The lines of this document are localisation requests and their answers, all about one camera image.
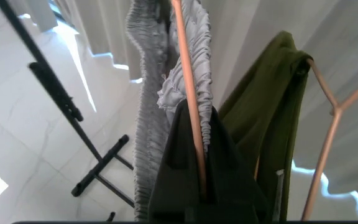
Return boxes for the green long-sleeved shirt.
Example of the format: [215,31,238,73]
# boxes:
[218,30,314,223]

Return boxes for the pale grey shorts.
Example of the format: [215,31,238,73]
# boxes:
[125,0,214,222]

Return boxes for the pink clothes hanger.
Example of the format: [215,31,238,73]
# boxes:
[301,58,358,222]
[171,0,208,200]

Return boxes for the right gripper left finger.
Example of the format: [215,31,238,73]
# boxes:
[147,99,204,223]

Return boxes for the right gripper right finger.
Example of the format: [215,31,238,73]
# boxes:
[204,107,270,223]

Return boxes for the black clothes rack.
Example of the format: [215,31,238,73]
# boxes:
[0,0,136,222]

